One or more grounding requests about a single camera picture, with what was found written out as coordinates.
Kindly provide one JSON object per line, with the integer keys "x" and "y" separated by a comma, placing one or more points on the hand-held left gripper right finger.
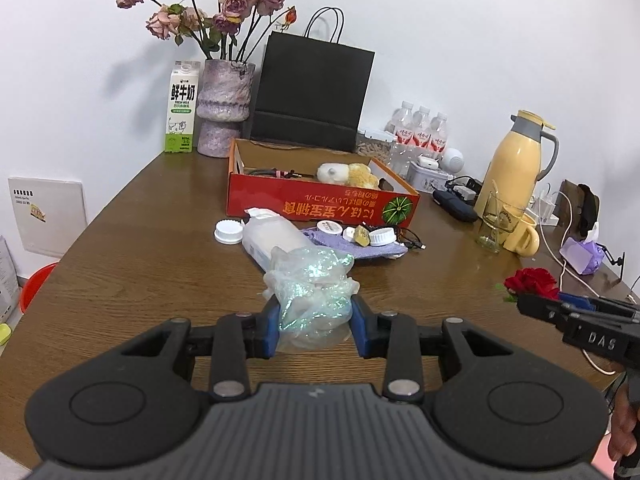
{"x": 361, "y": 329}

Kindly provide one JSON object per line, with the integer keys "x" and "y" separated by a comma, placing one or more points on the black chargers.
{"x": 467, "y": 191}

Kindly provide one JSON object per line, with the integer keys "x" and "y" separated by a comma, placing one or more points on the white and yellow plush toy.
{"x": 345, "y": 174}

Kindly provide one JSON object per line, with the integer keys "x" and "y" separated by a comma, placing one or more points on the small black bracket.
{"x": 614, "y": 256}

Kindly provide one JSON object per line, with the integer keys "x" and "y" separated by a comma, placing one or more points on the white tin box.
{"x": 430, "y": 181}

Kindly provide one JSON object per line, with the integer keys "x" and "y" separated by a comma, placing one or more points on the white round lid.
{"x": 335, "y": 230}

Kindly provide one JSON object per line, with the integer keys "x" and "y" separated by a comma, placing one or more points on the wooden stand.
{"x": 569, "y": 192}

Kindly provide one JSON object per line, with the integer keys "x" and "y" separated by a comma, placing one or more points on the dark glasses case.
{"x": 452, "y": 205}

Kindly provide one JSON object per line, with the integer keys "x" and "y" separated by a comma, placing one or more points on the white screw cap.
{"x": 382, "y": 237}

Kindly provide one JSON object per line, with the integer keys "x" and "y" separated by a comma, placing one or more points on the white green milk carton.
{"x": 182, "y": 110}

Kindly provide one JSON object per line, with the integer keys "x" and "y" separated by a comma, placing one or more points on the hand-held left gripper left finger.
{"x": 270, "y": 327}

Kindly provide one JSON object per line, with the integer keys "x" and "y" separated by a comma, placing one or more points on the red rose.
{"x": 532, "y": 282}

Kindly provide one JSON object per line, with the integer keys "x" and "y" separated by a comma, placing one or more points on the purple tissue packet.
{"x": 580, "y": 255}

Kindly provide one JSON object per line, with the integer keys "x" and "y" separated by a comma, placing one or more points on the white printed carton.
{"x": 7, "y": 280}

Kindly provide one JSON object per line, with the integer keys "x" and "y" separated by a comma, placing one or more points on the dried rose bouquet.
{"x": 235, "y": 5}

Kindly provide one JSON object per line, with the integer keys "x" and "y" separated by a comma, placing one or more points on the purple ceramic vase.
{"x": 222, "y": 105}

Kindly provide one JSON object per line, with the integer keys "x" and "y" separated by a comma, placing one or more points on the clear plastic jar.
{"x": 270, "y": 240}

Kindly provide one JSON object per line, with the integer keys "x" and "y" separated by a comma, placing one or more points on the purple cloth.
{"x": 385, "y": 251}

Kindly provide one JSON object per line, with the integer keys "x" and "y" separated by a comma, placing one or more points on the red basin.
{"x": 32, "y": 287}

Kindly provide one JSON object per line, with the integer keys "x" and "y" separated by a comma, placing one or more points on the glass beaker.
{"x": 492, "y": 232}

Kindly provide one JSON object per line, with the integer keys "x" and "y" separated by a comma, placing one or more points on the orange-red cardboard box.
{"x": 310, "y": 201}

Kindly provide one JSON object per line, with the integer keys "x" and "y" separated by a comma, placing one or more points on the black paper bag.
{"x": 310, "y": 85}

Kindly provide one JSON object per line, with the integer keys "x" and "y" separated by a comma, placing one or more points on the white round device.
{"x": 453, "y": 160}

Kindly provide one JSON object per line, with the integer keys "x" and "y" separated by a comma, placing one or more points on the white earbuds case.
{"x": 428, "y": 161}

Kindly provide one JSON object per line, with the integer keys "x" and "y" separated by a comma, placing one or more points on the small yellow packet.
{"x": 357, "y": 235}

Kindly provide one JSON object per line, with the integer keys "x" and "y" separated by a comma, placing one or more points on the person's right hand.
{"x": 622, "y": 430}

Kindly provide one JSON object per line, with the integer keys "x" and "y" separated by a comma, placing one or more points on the yellow mug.
{"x": 522, "y": 239}

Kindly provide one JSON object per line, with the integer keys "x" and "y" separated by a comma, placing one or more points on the ribbed white jar lid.
{"x": 228, "y": 232}

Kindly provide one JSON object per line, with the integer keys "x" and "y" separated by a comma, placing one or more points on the clear seed container white lid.
{"x": 372, "y": 147}

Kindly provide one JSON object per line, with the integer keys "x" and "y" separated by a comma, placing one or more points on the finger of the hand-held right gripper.
{"x": 610, "y": 306}
{"x": 540, "y": 307}

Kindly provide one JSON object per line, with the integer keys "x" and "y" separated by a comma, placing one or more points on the iridescent plastic wrap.
{"x": 310, "y": 290}

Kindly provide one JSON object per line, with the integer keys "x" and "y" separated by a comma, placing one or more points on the yellow thermos jug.
{"x": 517, "y": 170}

